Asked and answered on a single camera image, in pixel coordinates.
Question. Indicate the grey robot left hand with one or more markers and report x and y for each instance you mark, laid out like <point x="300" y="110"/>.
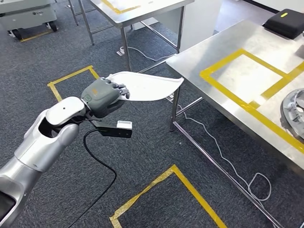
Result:
<point x="99" y="97"/>

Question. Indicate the white curved plastic part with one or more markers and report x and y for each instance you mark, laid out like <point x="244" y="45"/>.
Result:
<point x="152" y="86"/>

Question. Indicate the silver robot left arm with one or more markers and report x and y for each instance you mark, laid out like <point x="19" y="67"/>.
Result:
<point x="42" y="148"/>

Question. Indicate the yellow tape workbench outline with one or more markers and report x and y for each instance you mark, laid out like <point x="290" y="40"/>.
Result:
<point x="228" y="94"/>

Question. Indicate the stainless steel workbench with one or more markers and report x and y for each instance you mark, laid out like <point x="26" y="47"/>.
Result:
<point x="232" y="41"/>

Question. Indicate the white floor socket box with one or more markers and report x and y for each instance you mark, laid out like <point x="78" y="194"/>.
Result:
<point x="121" y="51"/>

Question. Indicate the stainless steel table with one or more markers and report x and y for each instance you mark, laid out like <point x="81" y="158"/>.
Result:
<point x="142" y="11"/>

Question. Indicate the grey wheeled machine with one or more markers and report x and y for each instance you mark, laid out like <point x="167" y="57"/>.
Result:
<point x="28" y="14"/>

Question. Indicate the yellow floor tape square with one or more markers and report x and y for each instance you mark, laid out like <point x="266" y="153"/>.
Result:
<point x="190" y="185"/>

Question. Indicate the black zip case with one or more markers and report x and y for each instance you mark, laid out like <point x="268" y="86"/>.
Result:
<point x="284" y="23"/>

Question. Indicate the grey wheel hubcap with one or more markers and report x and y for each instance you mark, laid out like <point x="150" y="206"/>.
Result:
<point x="293" y="116"/>

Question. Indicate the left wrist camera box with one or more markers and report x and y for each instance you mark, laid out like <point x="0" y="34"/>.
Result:
<point x="124" y="125"/>

